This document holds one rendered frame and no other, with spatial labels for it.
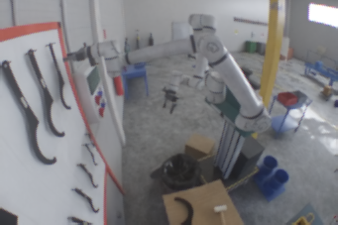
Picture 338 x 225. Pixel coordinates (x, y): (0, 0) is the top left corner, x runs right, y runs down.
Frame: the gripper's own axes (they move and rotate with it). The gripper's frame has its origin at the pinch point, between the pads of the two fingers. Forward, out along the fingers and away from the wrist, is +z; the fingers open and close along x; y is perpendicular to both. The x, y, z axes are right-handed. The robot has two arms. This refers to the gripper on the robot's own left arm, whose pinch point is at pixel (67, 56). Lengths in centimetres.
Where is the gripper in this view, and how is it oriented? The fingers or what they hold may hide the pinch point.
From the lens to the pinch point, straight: 98.7
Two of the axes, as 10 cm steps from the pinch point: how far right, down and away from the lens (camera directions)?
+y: -0.1, -8.0, -6.0
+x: 2.3, 5.8, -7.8
